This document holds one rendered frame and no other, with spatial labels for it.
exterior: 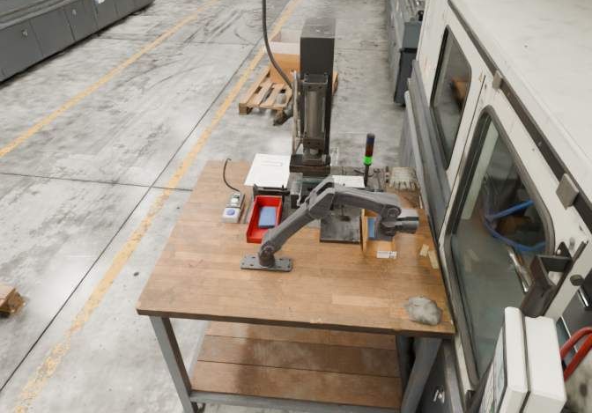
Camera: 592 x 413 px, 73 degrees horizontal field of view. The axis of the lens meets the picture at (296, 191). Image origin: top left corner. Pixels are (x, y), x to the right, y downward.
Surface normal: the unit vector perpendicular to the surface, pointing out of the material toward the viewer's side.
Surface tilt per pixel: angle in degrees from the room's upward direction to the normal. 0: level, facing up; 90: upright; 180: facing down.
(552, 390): 7
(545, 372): 7
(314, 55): 90
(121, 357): 0
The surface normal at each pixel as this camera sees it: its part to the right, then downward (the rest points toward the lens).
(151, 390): 0.00, -0.80
